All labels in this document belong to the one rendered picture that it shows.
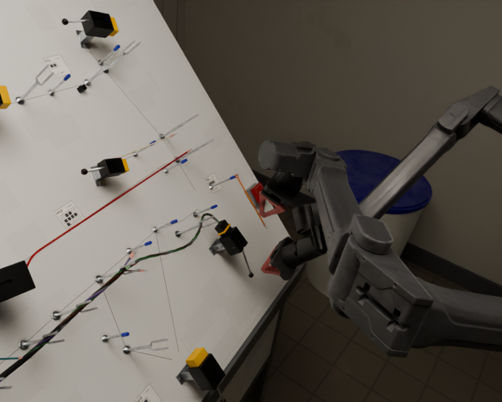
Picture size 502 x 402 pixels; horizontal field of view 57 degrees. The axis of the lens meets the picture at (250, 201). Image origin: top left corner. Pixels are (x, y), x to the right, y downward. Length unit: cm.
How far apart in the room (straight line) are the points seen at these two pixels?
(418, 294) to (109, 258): 72
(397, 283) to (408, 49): 228
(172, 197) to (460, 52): 184
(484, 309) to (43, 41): 101
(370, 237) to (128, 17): 102
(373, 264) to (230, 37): 285
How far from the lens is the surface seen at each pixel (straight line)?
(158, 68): 136
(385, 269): 52
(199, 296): 118
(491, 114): 119
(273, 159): 90
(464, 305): 55
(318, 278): 268
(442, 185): 287
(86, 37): 122
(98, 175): 108
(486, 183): 281
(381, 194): 110
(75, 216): 104
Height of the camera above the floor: 186
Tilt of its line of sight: 34 degrees down
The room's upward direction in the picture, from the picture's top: 8 degrees clockwise
